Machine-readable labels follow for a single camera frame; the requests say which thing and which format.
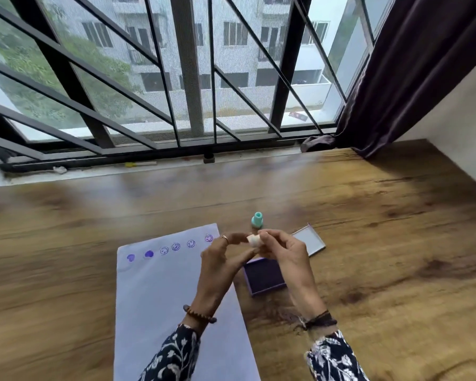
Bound person's left forearm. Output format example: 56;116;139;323
138;313;219;381

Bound person's left hand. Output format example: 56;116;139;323
187;233;261;316

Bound purple ink pad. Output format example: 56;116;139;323
244;257;289;297

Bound green trees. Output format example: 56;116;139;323
0;0;143;129

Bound black thread bracelet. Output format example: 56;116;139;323
299;310;338;330

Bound white apartment building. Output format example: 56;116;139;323
73;0;344;115

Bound person's right forearm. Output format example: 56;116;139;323
297;315;370;381

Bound clear ink pad lid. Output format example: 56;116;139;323
291;223;327;257

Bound person's right hand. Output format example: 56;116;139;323
257;229;328;320

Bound brown beaded bracelet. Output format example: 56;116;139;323
183;305;218;324

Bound black metal window grille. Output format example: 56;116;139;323
0;0;383;162

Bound dark purple curtain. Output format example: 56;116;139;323
300;0;476;159

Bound white stamped paper sheet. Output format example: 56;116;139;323
113;223;262;381

